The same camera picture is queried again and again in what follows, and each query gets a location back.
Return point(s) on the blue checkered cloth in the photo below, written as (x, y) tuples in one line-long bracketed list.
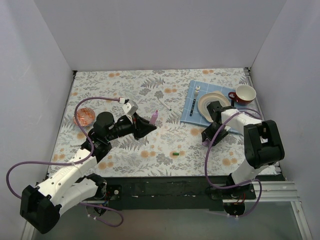
[(205, 88)]

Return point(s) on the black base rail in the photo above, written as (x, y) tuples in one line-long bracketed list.
[(169, 193)]

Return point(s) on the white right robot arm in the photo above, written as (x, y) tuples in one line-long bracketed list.
[(263, 146)]

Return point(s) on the red patterned small bowl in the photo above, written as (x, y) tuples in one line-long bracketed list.
[(85, 116)]

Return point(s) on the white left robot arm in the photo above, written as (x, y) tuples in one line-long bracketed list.
[(43, 205)]

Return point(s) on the beige blue-ringed plate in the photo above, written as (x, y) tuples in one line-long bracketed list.
[(206, 99)]

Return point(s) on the pink highlighter pen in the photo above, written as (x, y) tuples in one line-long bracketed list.
[(153, 118)]

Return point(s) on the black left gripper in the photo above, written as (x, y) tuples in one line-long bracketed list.
[(136, 126)]

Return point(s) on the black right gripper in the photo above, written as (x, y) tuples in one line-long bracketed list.
[(213, 133)]

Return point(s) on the silver fork black handle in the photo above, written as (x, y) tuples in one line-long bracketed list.
[(195, 95)]

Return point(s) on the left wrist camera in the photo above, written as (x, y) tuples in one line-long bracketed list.
[(129, 107)]

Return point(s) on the white green-tipped marker pen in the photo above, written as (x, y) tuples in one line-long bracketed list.
[(165, 105)]

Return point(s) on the red white mug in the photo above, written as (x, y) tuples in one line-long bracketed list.
[(243, 95)]

